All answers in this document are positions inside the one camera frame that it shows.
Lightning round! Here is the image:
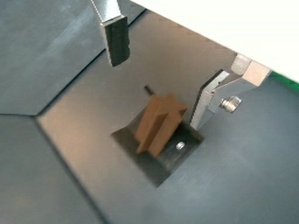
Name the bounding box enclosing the gripper metal left finger 2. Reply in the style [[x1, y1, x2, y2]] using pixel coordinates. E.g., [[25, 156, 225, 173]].
[[90, 0, 130, 67]]

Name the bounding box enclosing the gripper metal right finger 2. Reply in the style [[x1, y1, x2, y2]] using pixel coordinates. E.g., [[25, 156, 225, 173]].
[[191, 54, 272, 130]]

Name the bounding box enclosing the brown star block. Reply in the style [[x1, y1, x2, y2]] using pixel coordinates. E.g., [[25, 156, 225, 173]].
[[135, 94, 189, 158]]

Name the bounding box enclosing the green shape sorter board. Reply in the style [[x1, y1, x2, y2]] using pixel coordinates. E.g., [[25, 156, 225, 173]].
[[272, 72, 299, 94]]

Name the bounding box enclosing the black angle fixture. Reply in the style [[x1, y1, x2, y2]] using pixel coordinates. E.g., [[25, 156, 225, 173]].
[[111, 86, 203, 187]]

